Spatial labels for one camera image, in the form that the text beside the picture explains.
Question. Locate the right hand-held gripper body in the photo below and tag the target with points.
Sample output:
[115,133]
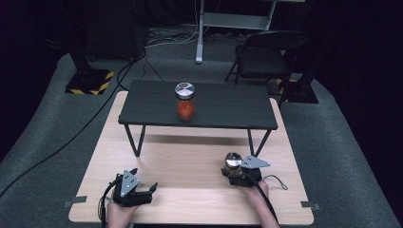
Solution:
[250,175]

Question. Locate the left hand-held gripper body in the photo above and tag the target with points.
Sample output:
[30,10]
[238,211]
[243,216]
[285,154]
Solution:
[128,191]

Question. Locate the glass jar with brown contents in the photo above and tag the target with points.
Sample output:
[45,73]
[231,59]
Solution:
[233,160]

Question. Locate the black shelf with metal legs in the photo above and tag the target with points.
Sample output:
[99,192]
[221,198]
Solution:
[221,104]

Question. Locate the glass jar with orange contents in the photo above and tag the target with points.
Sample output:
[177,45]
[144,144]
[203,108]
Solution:
[185,104]

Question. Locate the person's right hand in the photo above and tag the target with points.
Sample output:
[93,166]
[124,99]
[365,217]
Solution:
[258,193]

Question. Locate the person's left hand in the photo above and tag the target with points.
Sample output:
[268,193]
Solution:
[118,217]

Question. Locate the grey tape strip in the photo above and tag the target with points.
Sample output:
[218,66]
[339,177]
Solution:
[76,201]
[310,205]

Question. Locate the black stand with striped base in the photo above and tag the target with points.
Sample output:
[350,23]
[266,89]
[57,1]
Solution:
[297,91]
[90,80]

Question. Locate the black folding chair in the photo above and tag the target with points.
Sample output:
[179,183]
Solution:
[264,60]

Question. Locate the white desk frame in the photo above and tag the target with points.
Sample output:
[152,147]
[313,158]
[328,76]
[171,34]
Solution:
[233,20]

